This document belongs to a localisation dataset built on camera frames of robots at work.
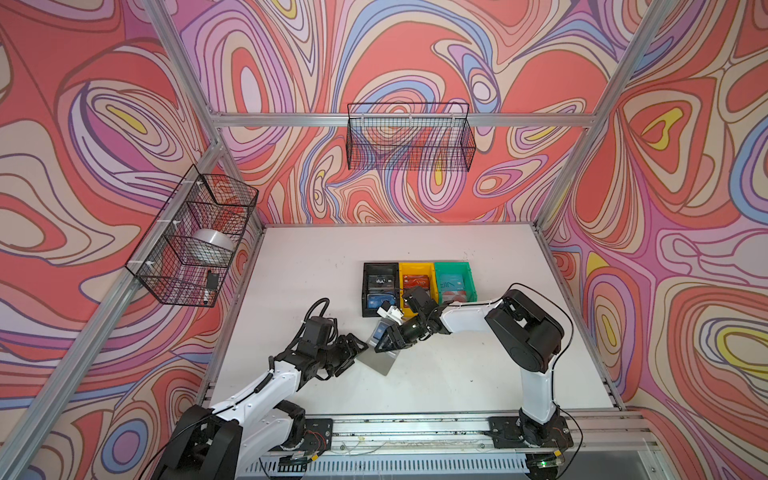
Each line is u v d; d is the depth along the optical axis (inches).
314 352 26.3
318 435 28.8
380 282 39.8
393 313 33.8
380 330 35.3
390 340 31.6
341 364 29.7
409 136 37.8
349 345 30.8
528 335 20.3
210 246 27.6
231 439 16.0
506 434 28.8
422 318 29.7
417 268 40.9
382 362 33.2
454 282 39.7
